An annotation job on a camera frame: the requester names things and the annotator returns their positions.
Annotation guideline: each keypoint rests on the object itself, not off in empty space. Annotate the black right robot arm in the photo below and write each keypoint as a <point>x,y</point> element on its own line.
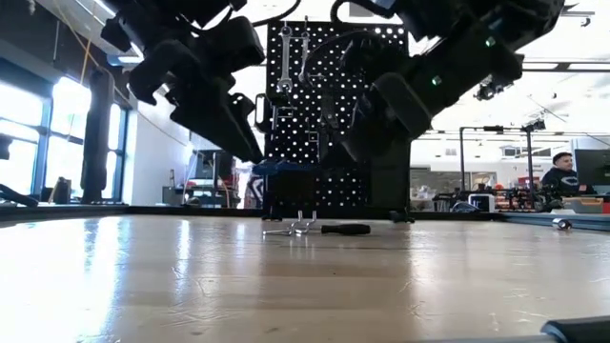
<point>476,57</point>

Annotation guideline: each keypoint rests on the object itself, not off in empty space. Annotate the black tubular rig frame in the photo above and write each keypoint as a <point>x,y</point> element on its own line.
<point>461,157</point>

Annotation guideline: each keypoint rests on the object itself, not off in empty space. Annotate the black perforated pegboard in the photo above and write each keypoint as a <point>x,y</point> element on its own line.
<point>272,143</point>

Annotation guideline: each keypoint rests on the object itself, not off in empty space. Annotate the chrome socket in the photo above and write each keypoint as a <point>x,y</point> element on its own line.
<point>562,224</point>

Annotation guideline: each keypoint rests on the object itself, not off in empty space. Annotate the large silver wrench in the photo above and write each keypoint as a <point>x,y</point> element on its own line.
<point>285,52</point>

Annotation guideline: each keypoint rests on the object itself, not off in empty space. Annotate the black computer monitor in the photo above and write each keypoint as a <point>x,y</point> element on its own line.
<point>593,167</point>
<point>214,164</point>

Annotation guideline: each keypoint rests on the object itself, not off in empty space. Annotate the black aluminium table frame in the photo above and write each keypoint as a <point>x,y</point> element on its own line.
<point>143,210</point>

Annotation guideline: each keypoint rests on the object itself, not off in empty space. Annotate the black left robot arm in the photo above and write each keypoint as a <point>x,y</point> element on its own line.
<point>143,19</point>

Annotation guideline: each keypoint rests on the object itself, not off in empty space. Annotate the tan storage box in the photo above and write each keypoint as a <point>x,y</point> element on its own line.
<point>583,205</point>

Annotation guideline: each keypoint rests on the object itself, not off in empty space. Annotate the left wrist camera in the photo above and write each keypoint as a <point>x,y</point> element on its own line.
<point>233,43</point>

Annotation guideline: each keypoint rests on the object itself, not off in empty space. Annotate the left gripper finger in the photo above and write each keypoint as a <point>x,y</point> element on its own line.
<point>219,128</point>
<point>244,107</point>

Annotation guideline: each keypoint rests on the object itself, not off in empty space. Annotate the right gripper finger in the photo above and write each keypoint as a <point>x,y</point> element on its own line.
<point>362,133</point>

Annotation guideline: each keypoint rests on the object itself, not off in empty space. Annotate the person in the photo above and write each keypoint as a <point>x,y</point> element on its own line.
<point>564,178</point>

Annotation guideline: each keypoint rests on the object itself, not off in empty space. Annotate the dark building column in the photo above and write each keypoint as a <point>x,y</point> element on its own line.
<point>97,143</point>

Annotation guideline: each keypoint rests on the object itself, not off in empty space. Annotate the black ceiling spotlight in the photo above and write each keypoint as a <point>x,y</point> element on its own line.
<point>486,90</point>

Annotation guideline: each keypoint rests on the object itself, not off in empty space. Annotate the small silver wrench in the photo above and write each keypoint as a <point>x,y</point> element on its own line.
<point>304,52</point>

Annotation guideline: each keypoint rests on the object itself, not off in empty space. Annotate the brown bag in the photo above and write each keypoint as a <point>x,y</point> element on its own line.
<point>62,190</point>

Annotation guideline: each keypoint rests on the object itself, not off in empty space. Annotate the black pegboard bin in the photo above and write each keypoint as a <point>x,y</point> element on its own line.
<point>391,181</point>

